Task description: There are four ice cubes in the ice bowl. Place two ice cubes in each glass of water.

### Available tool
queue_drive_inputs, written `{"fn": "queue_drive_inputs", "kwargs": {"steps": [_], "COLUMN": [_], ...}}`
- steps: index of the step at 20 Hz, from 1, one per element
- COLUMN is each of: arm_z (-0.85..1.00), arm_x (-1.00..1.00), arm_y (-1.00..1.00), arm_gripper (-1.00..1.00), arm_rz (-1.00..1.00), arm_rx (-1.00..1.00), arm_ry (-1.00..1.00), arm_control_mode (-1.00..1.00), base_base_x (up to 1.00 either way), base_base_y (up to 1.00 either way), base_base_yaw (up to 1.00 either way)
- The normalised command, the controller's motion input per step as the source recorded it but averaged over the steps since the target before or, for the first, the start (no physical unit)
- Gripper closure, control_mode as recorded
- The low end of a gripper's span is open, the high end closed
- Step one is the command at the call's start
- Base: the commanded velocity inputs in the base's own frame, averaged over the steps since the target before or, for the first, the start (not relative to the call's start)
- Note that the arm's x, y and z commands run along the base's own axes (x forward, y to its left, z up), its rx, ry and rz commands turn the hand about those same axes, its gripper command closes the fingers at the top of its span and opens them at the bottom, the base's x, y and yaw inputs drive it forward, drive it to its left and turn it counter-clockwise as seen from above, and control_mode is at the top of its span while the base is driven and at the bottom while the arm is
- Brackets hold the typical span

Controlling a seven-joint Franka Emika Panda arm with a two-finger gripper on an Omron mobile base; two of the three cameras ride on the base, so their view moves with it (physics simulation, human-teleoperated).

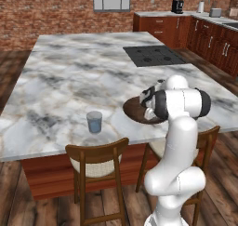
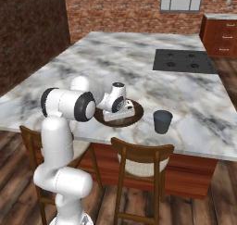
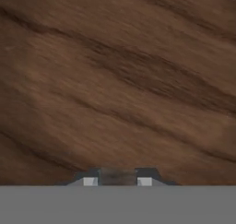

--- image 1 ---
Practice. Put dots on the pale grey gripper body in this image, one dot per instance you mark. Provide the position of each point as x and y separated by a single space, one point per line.
150 113

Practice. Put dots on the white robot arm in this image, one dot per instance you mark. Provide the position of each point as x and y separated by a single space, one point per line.
181 149

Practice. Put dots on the dark brown wooden bowl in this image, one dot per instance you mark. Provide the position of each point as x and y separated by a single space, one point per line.
134 109

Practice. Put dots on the glass of water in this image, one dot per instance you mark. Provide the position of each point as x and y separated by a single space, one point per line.
94 123

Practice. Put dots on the black hob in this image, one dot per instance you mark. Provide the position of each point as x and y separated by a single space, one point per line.
153 55

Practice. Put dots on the brown wooden chair cream seat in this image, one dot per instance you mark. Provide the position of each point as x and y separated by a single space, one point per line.
207 143
94 169

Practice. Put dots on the brown floor cupboard run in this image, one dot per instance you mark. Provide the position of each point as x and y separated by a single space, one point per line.
201 37

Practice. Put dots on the black coffee machine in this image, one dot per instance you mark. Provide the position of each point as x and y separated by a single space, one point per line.
177 6

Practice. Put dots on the white paper towel roll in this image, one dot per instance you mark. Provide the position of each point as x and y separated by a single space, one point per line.
200 6

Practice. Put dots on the brown wooden island base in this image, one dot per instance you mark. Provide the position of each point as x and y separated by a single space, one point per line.
49 177

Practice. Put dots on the grey framed window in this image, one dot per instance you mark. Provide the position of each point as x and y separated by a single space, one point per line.
112 0

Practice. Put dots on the grey toaster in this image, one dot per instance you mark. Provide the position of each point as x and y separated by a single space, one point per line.
215 12

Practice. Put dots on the grey wall socket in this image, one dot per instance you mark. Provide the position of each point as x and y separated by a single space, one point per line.
152 0

